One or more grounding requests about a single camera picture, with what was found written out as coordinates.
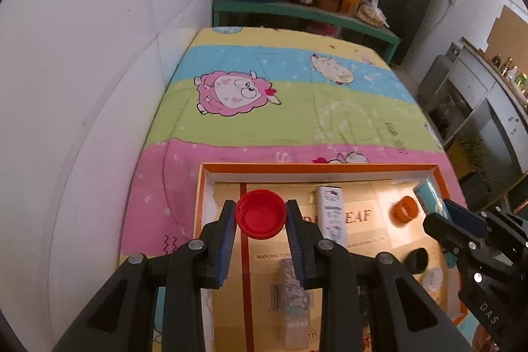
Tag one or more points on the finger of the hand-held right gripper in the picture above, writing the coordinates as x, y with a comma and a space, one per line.
466, 218
443, 230

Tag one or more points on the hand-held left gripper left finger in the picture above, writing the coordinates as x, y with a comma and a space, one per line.
225, 249

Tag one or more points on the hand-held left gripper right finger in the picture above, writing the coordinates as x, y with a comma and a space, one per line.
297, 249

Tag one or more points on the teal slim box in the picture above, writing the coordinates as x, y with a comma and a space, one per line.
429, 197

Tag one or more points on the large orange bottle cap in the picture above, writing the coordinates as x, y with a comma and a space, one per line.
404, 211

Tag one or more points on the red bottle cap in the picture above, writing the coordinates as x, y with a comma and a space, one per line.
260, 216

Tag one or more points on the white slim box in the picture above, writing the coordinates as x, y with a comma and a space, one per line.
332, 216

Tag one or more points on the white bottle cap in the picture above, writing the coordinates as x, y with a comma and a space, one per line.
434, 278

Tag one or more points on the shallow cardboard tray box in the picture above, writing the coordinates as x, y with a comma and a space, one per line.
321, 167

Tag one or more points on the black bottle cap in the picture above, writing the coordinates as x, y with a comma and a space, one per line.
416, 259

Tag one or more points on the clear plastic pack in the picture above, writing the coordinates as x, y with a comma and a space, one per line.
295, 315

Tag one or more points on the grey kitchen counter cabinet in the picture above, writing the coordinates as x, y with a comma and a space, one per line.
486, 108

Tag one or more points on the row of condiment bottles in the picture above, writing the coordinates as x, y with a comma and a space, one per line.
513, 71

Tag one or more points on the cardboard sheet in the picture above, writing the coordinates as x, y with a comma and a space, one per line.
509, 32

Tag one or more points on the plastic bag of bread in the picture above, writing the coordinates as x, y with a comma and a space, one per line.
371, 12

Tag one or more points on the green low table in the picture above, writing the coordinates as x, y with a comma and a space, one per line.
288, 9

